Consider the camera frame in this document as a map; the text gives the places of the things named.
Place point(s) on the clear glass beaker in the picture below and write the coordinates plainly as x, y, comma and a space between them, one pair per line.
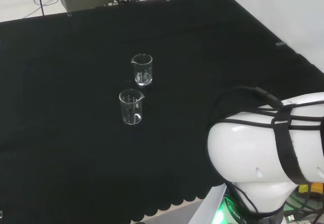
144, 81
131, 119

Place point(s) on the black bench cloth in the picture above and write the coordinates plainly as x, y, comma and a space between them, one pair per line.
76, 133

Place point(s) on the pale board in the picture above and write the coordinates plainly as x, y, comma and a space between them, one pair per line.
205, 208

